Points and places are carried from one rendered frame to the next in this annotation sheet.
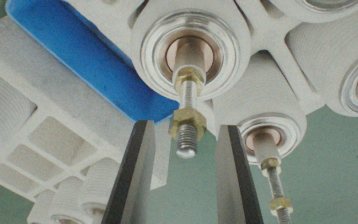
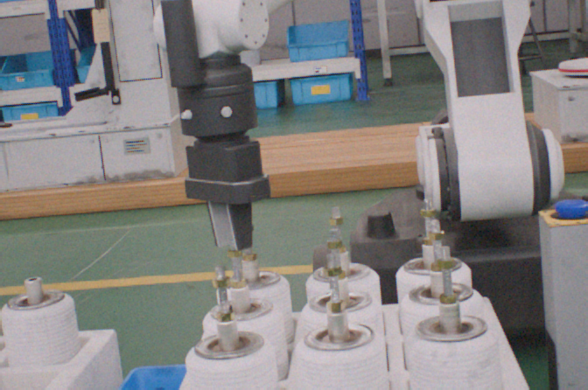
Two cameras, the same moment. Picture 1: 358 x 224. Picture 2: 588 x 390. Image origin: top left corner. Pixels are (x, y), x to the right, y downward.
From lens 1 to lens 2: 116 cm
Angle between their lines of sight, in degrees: 107
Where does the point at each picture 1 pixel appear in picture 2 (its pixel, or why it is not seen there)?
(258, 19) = (294, 374)
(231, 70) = (255, 314)
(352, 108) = (311, 342)
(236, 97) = not seen: hidden behind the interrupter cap
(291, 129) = (256, 342)
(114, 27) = not seen: hidden behind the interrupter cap
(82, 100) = not seen: outside the picture
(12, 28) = (117, 377)
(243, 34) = (276, 312)
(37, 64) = (101, 379)
